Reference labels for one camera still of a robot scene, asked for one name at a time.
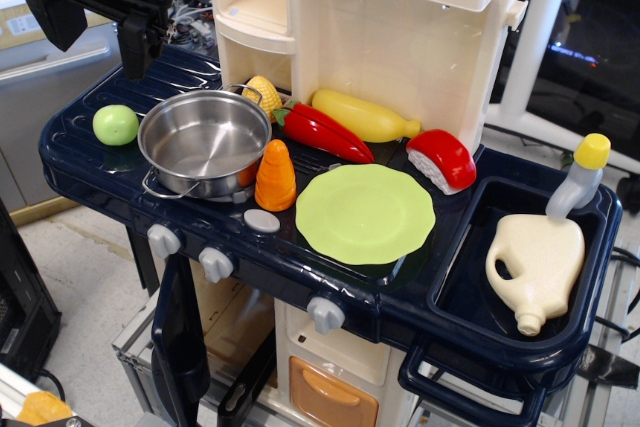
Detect green toy pear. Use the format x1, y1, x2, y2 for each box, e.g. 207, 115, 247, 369
92, 104, 139, 146

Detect light green plastic plate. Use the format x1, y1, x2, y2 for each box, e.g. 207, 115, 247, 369
295, 164, 436, 266

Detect grey metal cabinet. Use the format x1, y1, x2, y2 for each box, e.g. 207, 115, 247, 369
1, 0, 120, 212

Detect stainless steel pot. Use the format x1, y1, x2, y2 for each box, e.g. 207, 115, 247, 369
137, 90, 272, 204

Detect yellow toy corn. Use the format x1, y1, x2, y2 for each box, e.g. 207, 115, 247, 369
241, 75, 283, 123

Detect red toy chili pepper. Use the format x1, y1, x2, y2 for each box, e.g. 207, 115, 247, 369
273, 103, 374, 164

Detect grey left stove knob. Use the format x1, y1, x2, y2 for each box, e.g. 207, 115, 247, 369
147, 224, 181, 259

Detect grey stove knob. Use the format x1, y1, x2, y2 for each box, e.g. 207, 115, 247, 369
307, 296, 345, 335
198, 247, 234, 283
147, 224, 181, 259

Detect orange toy carrot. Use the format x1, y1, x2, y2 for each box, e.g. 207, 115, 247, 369
254, 139, 297, 212

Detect grey round stove button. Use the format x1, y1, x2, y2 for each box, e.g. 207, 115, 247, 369
243, 209, 281, 234

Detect grey middle stove knob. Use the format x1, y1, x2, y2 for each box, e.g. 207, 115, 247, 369
198, 247, 234, 283

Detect cream toy kitchen cabinet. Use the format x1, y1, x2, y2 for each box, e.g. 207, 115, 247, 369
213, 0, 526, 150

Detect yellow toy squash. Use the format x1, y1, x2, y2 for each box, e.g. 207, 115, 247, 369
312, 89, 421, 143

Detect black computer case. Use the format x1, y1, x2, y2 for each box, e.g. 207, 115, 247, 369
1, 207, 61, 381

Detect navy open oven door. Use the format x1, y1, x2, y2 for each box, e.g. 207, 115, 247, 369
151, 254, 210, 426

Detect grey right stove knob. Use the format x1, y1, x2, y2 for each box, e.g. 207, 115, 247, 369
307, 296, 345, 335

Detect yellow toy food item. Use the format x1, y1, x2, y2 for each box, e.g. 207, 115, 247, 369
17, 391, 73, 426

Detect orange toy drawer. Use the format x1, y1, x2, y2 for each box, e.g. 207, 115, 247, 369
289, 357, 379, 427

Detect navy toy kitchen counter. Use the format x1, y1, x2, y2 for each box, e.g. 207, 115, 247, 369
41, 44, 624, 376

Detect black monitor screen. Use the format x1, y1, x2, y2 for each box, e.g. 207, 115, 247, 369
492, 0, 640, 158

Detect cream toy detergent jug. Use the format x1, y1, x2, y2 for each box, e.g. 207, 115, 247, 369
485, 214, 586, 337

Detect grey yellow toy faucet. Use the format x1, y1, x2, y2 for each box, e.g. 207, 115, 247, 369
545, 133, 611, 220

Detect navy towel bar handle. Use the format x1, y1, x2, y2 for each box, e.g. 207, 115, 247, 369
398, 339, 547, 426

